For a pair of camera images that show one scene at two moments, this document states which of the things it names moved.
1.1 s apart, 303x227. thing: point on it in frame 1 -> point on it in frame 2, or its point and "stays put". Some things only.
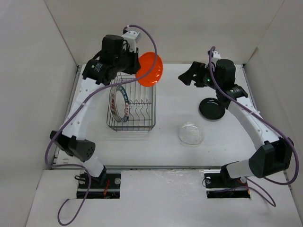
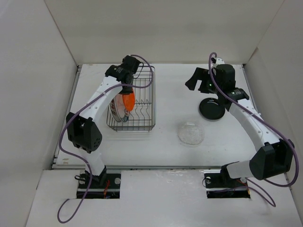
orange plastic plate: [147, 59] -> [129, 100]
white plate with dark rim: [122, 104] stays put
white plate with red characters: [112, 104] stays put
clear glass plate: [191, 134] stays put
